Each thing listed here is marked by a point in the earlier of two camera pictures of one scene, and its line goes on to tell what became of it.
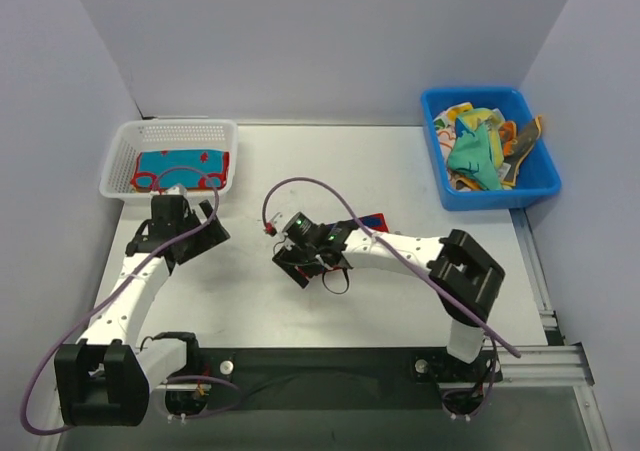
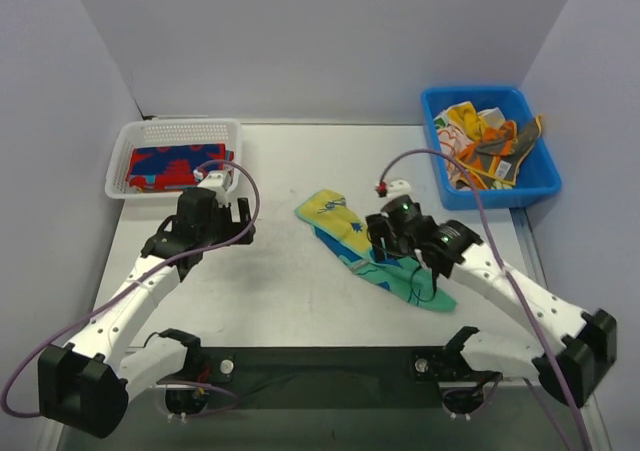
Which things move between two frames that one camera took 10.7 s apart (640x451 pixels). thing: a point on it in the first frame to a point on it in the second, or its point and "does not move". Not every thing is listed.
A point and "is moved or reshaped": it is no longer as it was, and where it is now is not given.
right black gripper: x=292 y=266 to x=379 y=230
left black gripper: x=201 y=231 to x=238 y=219
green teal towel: x=470 y=152 to x=339 y=230
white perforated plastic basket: x=131 y=137 does not move
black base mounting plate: x=323 y=379 does not move
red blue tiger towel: x=374 y=222 is moved or reshaped
